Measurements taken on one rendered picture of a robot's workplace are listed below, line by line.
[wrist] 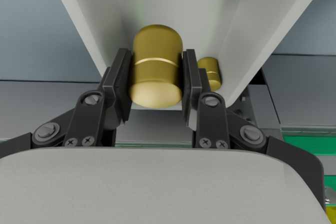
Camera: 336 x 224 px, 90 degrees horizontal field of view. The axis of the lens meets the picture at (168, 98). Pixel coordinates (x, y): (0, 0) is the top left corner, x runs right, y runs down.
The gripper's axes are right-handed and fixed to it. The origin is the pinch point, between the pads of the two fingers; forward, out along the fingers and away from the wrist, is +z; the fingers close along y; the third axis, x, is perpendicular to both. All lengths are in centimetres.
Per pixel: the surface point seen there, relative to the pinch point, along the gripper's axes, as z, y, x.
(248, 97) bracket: 9.1, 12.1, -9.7
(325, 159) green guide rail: 1.8, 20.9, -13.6
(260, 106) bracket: 7.3, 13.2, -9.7
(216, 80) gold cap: 10.9, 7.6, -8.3
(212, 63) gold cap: 13.8, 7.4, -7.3
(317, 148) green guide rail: 3.0, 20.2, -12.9
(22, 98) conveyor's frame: 15.2, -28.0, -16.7
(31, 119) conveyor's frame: 10.9, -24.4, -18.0
